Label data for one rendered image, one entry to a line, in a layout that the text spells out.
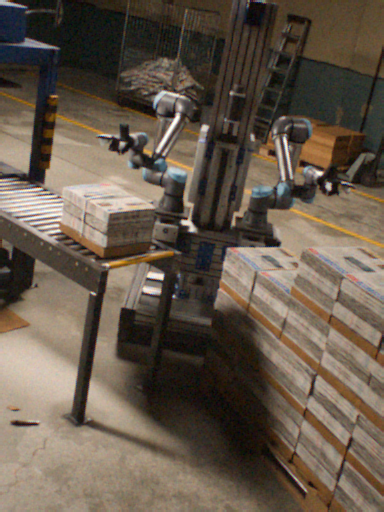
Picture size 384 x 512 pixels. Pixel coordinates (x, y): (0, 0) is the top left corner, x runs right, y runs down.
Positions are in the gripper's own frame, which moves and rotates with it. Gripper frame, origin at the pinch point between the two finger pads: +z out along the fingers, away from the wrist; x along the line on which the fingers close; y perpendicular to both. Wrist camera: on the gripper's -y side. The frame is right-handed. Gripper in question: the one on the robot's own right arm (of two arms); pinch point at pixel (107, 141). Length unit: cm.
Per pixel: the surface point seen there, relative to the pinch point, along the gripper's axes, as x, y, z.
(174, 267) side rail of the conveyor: -58, 43, 1
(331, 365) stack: -151, 35, 27
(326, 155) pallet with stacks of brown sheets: 57, 105, -614
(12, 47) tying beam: 86, -18, -17
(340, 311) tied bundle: -145, 12, 25
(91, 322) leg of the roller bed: -49, 63, 51
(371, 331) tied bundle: -161, 9, 36
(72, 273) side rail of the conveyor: -30, 48, 47
